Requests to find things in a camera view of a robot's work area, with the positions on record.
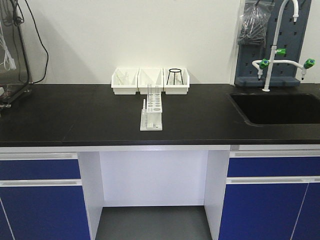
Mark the white test tube rack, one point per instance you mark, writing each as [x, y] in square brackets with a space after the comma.
[151, 113]

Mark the clear glass test tube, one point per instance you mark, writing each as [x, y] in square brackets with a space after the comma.
[156, 90]
[149, 90]

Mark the blue-grey pegboard drying rack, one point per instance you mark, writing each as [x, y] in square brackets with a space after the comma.
[291, 37]

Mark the right white storage bin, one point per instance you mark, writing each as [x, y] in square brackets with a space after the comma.
[177, 89]

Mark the white storage bin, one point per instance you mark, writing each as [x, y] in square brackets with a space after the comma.
[150, 76]
[131, 88]
[177, 89]

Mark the clear glass flask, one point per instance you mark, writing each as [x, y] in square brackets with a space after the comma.
[176, 78]

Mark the middle white storage bin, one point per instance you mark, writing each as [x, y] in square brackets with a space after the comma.
[150, 76]

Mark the left white storage bin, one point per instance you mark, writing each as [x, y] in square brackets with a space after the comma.
[131, 88]

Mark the clear glass beaker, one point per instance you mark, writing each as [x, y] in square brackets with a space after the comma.
[122, 78]

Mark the right blue cabinet drawer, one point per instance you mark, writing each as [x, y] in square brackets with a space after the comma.
[273, 166]

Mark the blue cabinet drawer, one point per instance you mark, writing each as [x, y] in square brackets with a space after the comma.
[273, 166]
[39, 169]

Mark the black lab sink basin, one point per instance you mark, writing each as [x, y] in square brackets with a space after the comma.
[277, 109]

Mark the left blue cabinet drawer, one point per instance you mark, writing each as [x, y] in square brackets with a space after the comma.
[39, 169]

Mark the white lab faucet green knobs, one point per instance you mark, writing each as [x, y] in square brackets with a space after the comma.
[268, 63]

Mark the plastic bag of black pegs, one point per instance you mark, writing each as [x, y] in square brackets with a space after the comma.
[254, 22]

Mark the right blue cabinet door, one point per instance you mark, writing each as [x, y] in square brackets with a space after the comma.
[289, 211]

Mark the blue cabinet door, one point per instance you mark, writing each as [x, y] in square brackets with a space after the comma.
[43, 213]
[289, 211]

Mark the left blue cabinet door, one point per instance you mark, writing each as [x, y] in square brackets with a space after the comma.
[43, 213]

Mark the black wire tripod stand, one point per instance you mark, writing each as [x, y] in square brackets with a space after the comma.
[173, 70]

